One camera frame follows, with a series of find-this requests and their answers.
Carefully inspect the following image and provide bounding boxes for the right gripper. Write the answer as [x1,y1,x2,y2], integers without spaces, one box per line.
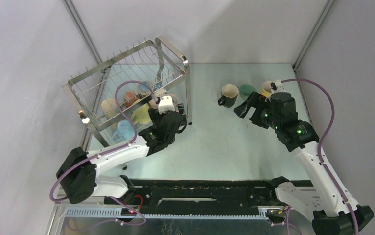
[233,91,281,130]

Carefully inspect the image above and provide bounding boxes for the mint green mug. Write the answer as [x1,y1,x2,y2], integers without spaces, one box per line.
[238,84,256,100]

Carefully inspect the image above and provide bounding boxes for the black mug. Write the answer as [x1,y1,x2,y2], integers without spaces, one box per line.
[217,84,239,108]

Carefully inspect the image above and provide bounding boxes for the yellow mug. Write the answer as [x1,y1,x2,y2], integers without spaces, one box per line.
[261,81,275,97]

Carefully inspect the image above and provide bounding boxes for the light blue mug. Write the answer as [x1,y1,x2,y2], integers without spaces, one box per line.
[112,120,134,142]

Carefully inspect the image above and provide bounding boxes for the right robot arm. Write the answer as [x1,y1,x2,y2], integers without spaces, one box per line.
[234,92,374,235]

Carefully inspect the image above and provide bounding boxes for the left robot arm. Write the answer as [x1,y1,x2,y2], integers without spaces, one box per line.
[56,104,188,204]

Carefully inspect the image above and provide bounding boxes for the steel two-tier dish rack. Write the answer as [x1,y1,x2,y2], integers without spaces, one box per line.
[63,36,193,147]

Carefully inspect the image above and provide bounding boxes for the large pink mug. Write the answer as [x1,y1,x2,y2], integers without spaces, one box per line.
[148,93,179,112]

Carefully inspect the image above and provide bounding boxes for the yellow-green mug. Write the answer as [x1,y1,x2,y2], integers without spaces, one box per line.
[130,103,151,125]

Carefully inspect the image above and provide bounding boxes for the blue-rimmed cup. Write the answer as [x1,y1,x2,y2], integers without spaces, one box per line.
[137,81,162,96]

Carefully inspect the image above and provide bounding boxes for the orange-red cup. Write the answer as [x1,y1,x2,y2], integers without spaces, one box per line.
[123,91,139,108]

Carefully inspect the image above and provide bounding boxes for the cream decorated mug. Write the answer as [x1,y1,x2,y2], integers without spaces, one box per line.
[101,98,120,120]

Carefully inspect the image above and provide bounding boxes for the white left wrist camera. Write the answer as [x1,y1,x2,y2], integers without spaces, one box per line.
[158,95,175,114]

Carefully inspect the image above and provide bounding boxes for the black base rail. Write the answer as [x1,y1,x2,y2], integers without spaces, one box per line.
[120,179,285,217]

